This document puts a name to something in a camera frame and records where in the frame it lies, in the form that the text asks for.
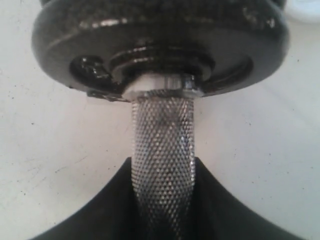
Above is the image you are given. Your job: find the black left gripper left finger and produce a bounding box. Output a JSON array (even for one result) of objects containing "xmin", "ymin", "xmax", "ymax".
[{"xmin": 35, "ymin": 157, "xmax": 145, "ymax": 240}]

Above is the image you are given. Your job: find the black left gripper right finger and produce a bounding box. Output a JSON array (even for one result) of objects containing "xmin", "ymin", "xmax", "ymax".
[{"xmin": 192, "ymin": 158, "xmax": 300, "ymax": 240}]

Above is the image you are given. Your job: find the black weight plate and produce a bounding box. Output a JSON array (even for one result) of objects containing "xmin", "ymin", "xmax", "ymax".
[{"xmin": 31, "ymin": 0, "xmax": 290, "ymax": 102}]

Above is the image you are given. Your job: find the chrome threaded dumbbell bar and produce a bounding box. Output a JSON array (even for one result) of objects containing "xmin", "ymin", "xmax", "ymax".
[{"xmin": 123, "ymin": 73, "xmax": 202, "ymax": 240}]

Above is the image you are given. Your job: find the white square plastic tray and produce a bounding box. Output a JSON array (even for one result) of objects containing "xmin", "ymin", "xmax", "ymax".
[{"xmin": 285, "ymin": 0, "xmax": 320, "ymax": 24}]

